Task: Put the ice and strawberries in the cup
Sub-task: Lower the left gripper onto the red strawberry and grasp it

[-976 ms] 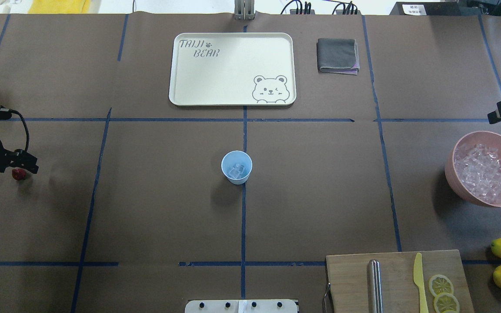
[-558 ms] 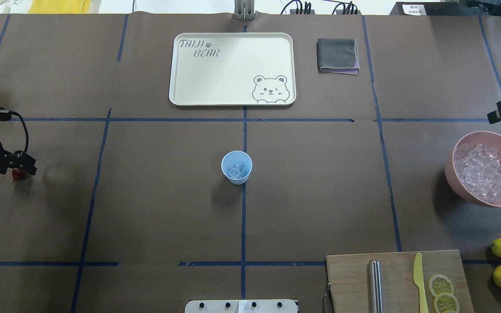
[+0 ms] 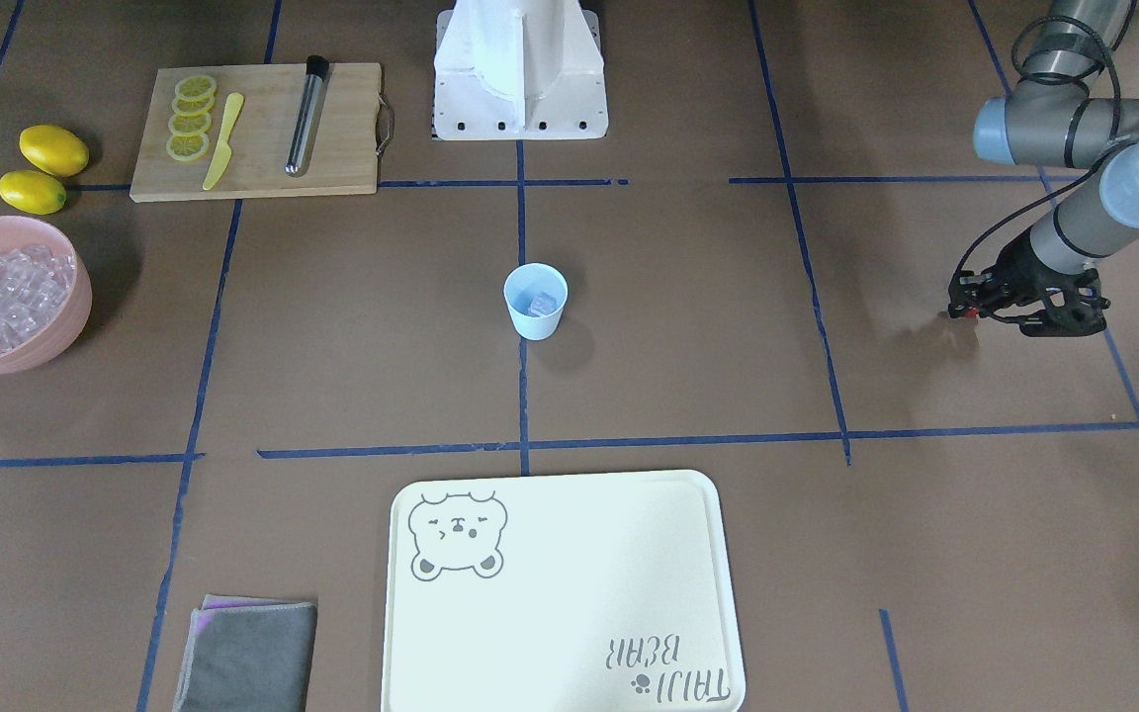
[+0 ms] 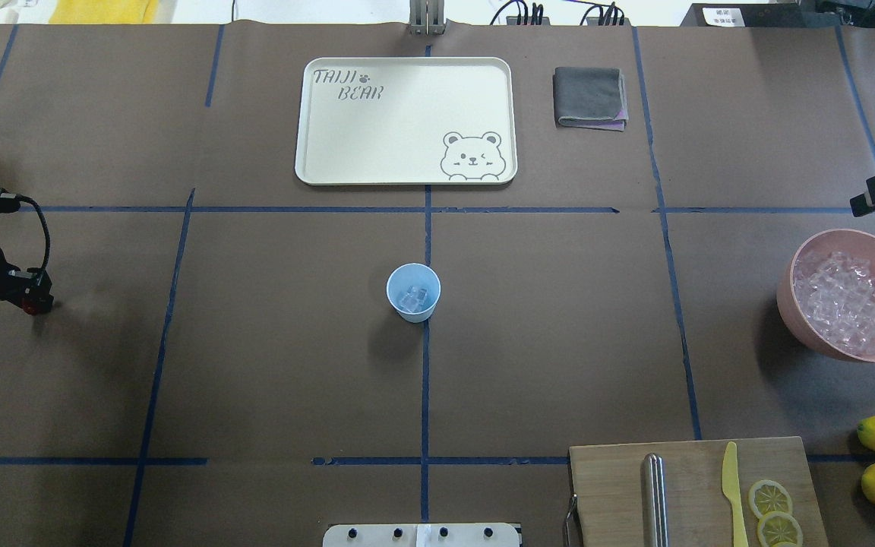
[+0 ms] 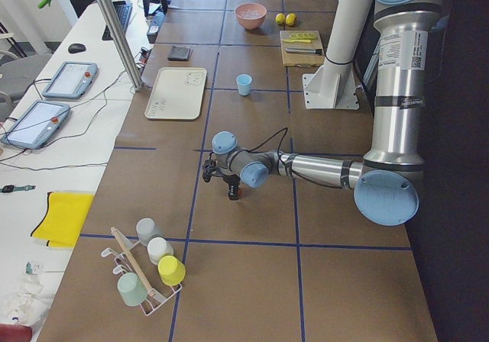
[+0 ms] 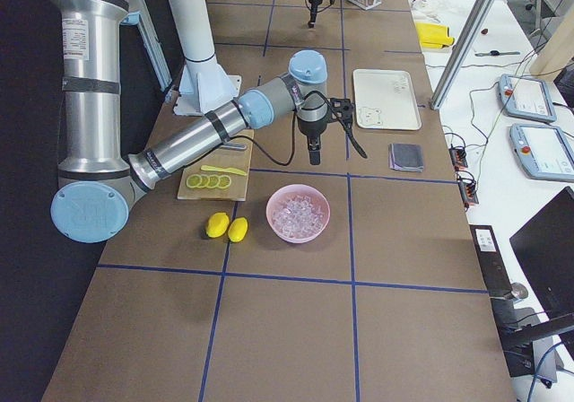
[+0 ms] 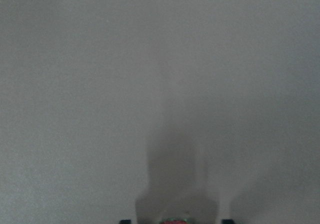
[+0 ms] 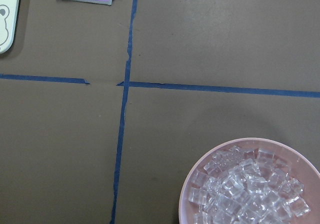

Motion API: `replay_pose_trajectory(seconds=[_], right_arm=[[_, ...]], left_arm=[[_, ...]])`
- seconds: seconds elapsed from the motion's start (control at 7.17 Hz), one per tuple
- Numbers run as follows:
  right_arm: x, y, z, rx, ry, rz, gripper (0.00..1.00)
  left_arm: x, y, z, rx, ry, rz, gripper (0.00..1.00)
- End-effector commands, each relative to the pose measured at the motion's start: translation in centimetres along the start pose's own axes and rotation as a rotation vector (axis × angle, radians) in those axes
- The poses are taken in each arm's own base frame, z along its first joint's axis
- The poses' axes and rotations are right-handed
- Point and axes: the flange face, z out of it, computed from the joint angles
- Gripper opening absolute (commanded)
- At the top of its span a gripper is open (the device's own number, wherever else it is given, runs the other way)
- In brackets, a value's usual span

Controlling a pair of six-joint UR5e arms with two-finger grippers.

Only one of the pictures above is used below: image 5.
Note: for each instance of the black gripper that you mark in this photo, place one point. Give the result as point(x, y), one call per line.
point(231, 182)

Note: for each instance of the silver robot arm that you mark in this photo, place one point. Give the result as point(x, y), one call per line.
point(386, 182)

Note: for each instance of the pile of clear ice cubes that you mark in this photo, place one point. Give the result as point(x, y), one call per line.
point(249, 14)

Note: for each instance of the white cup on rack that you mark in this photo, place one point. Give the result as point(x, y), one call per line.
point(157, 248)

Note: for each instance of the grey cup on rack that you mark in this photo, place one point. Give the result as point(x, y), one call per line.
point(147, 229)

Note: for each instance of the yellow cup on rack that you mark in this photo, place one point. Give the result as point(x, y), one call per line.
point(171, 270)

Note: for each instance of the light blue cup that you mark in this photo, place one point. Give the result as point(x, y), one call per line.
point(243, 82)

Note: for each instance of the mint green cup on rack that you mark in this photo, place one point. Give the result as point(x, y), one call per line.
point(131, 289)

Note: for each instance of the pink bowl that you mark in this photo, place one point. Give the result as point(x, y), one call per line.
point(253, 23)

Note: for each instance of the yellow lemon near bowl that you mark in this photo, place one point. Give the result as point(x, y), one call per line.
point(280, 18)

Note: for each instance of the yellow lemon outer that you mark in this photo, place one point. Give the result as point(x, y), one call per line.
point(290, 19)

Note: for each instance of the yellow plastic knife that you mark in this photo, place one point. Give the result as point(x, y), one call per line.
point(297, 41)

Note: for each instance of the lemon slices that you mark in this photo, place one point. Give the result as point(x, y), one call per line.
point(303, 36)

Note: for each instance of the wooden cutting board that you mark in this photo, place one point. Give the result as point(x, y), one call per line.
point(301, 60)

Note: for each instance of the black power strip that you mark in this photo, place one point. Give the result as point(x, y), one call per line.
point(154, 27)

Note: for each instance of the grey folded cloth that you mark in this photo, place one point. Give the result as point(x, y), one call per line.
point(179, 53)

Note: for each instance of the cream bear tray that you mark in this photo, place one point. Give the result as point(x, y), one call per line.
point(177, 94)

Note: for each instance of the black keyboard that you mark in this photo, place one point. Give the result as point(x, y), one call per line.
point(123, 11)

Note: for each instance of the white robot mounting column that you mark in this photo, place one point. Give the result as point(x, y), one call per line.
point(332, 86)

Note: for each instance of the yellow folded cloth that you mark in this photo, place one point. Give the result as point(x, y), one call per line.
point(64, 218)

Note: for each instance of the black computer mouse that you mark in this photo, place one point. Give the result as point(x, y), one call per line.
point(76, 48)

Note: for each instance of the far teach pendant tablet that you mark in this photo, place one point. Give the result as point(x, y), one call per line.
point(71, 80)

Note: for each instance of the teach pendant tablet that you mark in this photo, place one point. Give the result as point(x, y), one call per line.
point(71, 80)
point(37, 125)

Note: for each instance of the near teach pendant tablet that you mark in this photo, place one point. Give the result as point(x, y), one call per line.
point(37, 125)

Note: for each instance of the smart watch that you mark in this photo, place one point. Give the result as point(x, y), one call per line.
point(12, 188)

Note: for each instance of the steel knife handle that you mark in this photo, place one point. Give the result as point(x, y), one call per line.
point(307, 51)

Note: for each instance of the wooden rack handle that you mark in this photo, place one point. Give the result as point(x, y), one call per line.
point(133, 262)

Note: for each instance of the white wire cup rack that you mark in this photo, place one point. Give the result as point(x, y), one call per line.
point(122, 265)

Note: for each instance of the aluminium frame post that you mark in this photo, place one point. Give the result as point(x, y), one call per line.
point(121, 44)

